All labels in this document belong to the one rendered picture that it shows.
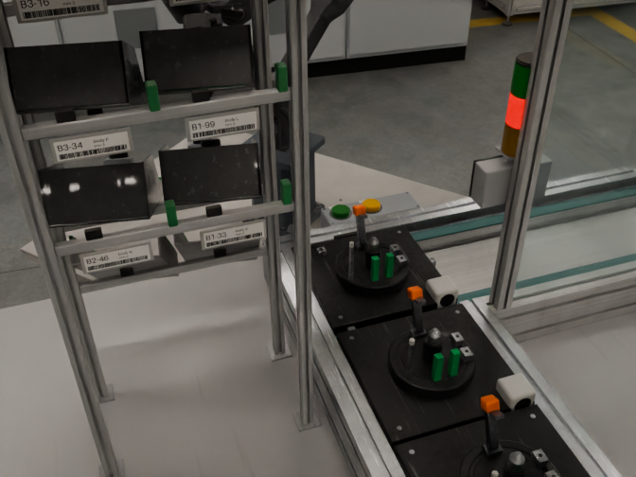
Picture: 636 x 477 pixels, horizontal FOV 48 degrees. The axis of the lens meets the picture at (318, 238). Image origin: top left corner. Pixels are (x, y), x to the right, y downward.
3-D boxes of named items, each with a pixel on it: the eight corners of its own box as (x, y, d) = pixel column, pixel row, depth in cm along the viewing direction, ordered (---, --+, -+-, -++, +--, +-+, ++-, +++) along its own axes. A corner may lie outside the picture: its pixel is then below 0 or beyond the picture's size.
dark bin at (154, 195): (86, 198, 119) (79, 152, 117) (167, 190, 120) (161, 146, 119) (45, 228, 91) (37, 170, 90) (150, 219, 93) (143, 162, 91)
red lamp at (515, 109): (499, 117, 113) (503, 89, 110) (526, 113, 115) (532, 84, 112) (516, 132, 110) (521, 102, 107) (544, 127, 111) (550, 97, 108)
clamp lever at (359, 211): (356, 242, 139) (351, 205, 137) (365, 240, 140) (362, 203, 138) (362, 248, 136) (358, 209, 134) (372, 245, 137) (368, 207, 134)
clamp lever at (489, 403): (483, 445, 101) (479, 397, 99) (495, 441, 102) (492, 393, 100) (496, 458, 98) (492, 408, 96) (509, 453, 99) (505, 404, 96)
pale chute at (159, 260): (107, 283, 132) (105, 258, 132) (179, 275, 133) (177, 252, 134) (70, 266, 104) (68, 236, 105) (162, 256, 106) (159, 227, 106)
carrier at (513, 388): (336, 341, 125) (337, 286, 117) (461, 310, 131) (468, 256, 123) (392, 451, 106) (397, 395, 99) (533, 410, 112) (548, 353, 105)
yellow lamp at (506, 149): (494, 146, 116) (499, 118, 113) (521, 140, 118) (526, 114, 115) (511, 160, 112) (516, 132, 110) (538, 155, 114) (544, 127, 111)
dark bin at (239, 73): (164, 95, 113) (158, 46, 111) (247, 89, 114) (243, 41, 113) (146, 95, 85) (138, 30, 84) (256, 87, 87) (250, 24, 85)
